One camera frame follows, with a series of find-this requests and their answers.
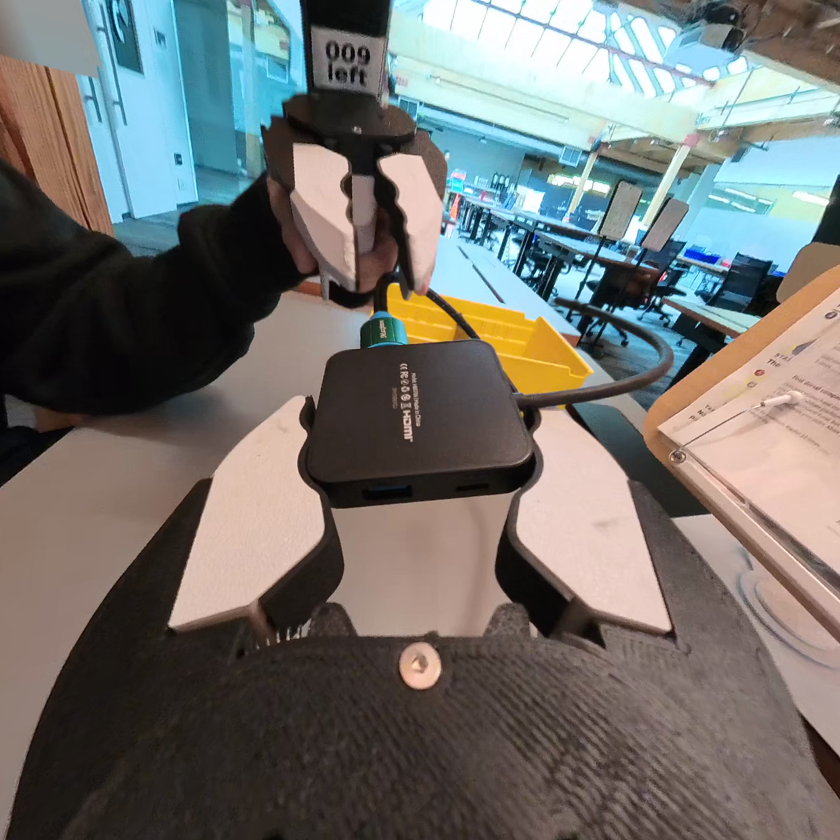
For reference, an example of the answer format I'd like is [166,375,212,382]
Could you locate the white ceiling projector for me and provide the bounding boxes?
[663,20,752,65]

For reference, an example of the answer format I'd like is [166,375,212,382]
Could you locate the beige board stand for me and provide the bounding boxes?
[781,243,840,306]

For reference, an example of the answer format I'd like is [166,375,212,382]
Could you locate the black desk cable cover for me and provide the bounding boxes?
[571,400,710,519]

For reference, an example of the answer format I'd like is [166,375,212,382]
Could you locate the sign board on stand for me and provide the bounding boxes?
[598,180,644,263]
[642,197,690,277]

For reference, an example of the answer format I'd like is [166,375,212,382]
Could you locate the white door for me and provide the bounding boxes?
[79,0,198,221]

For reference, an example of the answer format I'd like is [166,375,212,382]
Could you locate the yellow plastic bin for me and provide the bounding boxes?
[374,283,595,408]

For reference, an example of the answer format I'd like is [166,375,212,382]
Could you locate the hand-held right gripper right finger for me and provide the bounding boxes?
[495,407,676,641]

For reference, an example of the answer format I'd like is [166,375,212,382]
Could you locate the wooden document stand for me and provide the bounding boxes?
[643,264,840,732]

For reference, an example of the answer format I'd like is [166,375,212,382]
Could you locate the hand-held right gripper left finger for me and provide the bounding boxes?
[167,394,345,647]

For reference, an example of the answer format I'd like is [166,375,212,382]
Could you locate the black office chair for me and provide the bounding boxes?
[709,252,774,312]

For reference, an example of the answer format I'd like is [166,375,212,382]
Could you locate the black square usb hub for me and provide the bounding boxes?
[305,339,536,509]

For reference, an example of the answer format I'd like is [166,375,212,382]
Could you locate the green-plug braided cable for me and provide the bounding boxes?
[357,269,483,353]

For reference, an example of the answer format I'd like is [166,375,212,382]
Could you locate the printed instruction sheet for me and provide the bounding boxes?
[659,305,840,572]

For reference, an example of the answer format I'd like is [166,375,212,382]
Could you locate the person's left hand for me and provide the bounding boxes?
[268,174,401,294]

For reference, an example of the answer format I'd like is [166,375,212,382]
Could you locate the thick grey hub cable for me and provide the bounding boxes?
[512,298,676,411]

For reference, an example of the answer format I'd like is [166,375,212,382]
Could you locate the wooden post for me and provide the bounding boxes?
[0,56,116,237]

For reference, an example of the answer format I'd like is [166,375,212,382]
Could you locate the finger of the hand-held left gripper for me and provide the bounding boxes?
[289,143,362,293]
[379,153,447,296]

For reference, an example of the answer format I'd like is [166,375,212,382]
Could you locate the person's left forearm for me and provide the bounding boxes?
[0,157,303,417]

